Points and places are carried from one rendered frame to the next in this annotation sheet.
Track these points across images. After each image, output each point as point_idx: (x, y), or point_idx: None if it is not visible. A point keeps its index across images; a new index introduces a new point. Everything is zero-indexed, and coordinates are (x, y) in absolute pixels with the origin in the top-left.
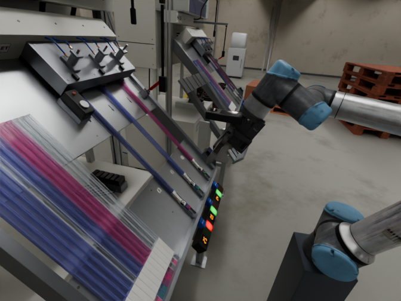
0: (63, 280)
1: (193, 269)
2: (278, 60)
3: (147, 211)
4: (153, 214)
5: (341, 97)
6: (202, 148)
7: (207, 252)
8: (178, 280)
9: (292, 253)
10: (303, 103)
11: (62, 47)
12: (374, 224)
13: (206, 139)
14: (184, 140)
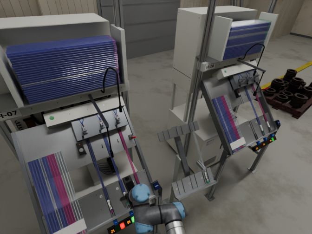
0: (40, 215)
1: (147, 233)
2: (136, 185)
3: (87, 204)
4: (89, 206)
5: (169, 227)
6: (176, 171)
7: (163, 230)
8: (136, 232)
9: None
10: (134, 217)
11: (86, 120)
12: None
13: (178, 167)
14: (144, 170)
